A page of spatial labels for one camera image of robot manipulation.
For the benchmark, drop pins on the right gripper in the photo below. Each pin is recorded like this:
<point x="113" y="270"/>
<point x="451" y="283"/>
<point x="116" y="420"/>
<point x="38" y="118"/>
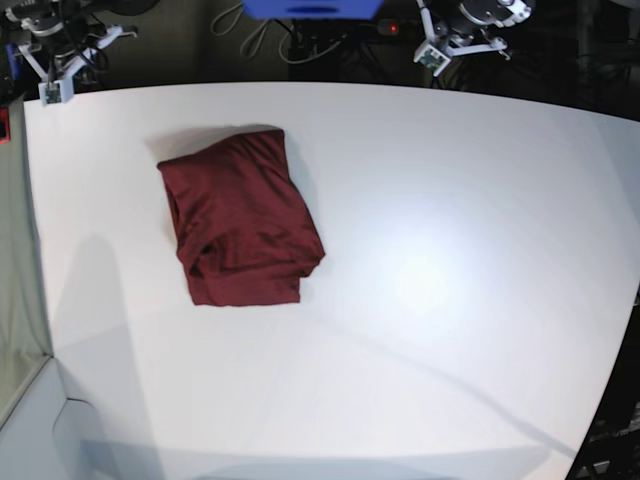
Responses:
<point x="68" y="52"/>

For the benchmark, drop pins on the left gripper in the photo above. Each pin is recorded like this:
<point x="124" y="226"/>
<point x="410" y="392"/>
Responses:
<point x="460" y="28"/>

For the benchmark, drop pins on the dark red t-shirt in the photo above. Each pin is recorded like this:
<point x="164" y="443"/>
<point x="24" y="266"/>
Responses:
<point x="245" y="236"/>

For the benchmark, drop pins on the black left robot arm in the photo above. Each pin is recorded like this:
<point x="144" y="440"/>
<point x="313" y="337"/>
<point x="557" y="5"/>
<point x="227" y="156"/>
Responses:
<point x="461" y="28"/>

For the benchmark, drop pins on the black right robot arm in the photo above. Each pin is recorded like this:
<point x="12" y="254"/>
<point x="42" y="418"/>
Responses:
<point x="18" y="18"/>

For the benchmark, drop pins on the black power strip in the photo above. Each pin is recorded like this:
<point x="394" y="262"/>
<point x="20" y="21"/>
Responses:
<point x="390" y="27"/>

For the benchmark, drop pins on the blue box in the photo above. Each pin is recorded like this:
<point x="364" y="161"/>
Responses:
<point x="311" y="9"/>

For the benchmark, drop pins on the green cloth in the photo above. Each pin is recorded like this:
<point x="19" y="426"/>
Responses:
<point x="25" y="338"/>

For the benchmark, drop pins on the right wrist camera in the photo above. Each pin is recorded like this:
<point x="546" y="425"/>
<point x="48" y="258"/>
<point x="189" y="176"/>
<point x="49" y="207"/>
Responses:
<point x="56" y="92"/>

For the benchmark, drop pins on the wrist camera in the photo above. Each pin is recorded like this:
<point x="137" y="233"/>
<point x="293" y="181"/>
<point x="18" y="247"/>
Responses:
<point x="56" y="92"/>
<point x="431" y="58"/>

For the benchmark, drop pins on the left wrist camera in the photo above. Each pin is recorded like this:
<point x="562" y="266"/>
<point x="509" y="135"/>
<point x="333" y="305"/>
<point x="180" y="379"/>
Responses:
<point x="431" y="58"/>

